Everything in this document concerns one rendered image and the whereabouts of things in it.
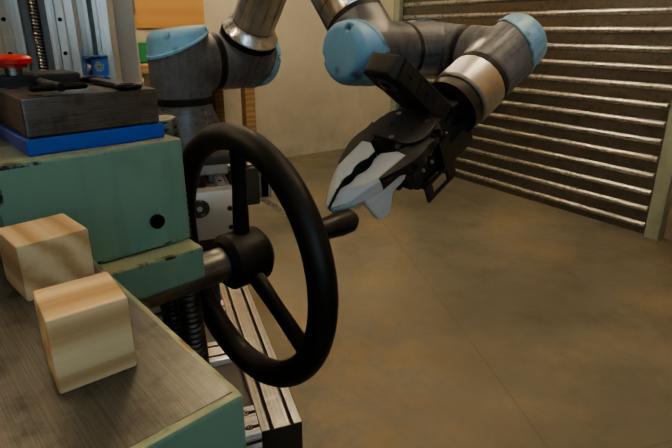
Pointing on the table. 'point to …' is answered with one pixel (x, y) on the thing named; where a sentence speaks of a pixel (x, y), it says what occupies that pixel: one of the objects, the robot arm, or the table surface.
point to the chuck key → (52, 85)
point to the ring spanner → (111, 83)
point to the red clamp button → (14, 61)
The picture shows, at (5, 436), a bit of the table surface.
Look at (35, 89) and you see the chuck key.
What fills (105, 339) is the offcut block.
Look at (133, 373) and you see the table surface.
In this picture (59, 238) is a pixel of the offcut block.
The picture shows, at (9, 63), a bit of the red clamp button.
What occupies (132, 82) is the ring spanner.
